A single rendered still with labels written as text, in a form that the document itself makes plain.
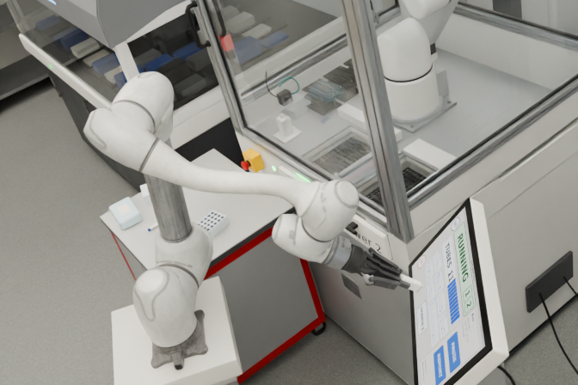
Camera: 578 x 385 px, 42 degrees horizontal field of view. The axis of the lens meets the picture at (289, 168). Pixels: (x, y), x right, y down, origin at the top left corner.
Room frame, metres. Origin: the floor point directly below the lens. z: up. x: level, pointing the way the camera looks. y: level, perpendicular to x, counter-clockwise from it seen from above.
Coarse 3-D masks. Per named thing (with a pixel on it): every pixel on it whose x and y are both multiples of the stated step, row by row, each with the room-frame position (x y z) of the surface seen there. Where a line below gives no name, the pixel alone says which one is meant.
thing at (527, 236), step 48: (528, 192) 1.96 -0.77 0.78; (576, 192) 2.07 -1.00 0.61; (528, 240) 1.95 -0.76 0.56; (576, 240) 2.07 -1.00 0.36; (336, 288) 2.20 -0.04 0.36; (384, 288) 1.88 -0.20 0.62; (528, 288) 1.93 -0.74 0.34; (576, 288) 2.07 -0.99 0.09; (384, 336) 1.95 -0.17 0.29; (528, 336) 1.97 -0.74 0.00
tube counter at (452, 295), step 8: (448, 272) 1.40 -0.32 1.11; (448, 280) 1.37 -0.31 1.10; (456, 280) 1.34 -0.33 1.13; (448, 288) 1.35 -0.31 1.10; (456, 288) 1.32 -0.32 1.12; (448, 296) 1.33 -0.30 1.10; (456, 296) 1.30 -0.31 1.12; (448, 304) 1.30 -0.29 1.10; (456, 304) 1.28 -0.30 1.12; (456, 312) 1.25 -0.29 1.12; (456, 320) 1.23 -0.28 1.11
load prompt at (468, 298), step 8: (464, 224) 1.48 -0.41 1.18; (456, 232) 1.49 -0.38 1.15; (464, 232) 1.46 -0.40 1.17; (456, 240) 1.47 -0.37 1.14; (464, 240) 1.43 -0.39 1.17; (456, 248) 1.44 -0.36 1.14; (464, 248) 1.41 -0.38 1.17; (456, 256) 1.42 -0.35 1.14; (464, 256) 1.38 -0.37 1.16; (464, 264) 1.36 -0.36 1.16; (464, 272) 1.33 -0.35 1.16; (464, 280) 1.31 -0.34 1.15; (472, 280) 1.28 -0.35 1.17; (464, 288) 1.29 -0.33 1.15; (472, 288) 1.26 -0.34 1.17; (464, 296) 1.27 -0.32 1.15; (472, 296) 1.24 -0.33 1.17; (464, 304) 1.25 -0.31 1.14; (472, 304) 1.22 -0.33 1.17; (464, 312) 1.23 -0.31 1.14
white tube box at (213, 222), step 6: (210, 216) 2.34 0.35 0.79; (216, 216) 2.32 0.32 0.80; (222, 216) 2.31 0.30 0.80; (198, 222) 2.32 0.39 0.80; (204, 222) 2.31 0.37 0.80; (210, 222) 2.30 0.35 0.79; (216, 222) 2.29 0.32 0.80; (222, 222) 2.29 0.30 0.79; (228, 222) 2.30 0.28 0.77; (204, 228) 2.28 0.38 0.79; (210, 228) 2.26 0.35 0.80; (216, 228) 2.27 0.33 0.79; (222, 228) 2.28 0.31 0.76; (210, 234) 2.24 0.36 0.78; (216, 234) 2.26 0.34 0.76
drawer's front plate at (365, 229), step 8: (360, 224) 1.89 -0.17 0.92; (368, 224) 1.87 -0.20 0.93; (360, 232) 1.90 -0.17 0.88; (368, 232) 1.86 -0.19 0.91; (376, 232) 1.83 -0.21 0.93; (360, 240) 1.91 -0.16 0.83; (376, 240) 1.83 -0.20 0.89; (384, 240) 1.79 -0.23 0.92; (376, 248) 1.84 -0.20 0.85; (384, 248) 1.79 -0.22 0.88; (384, 256) 1.80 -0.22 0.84
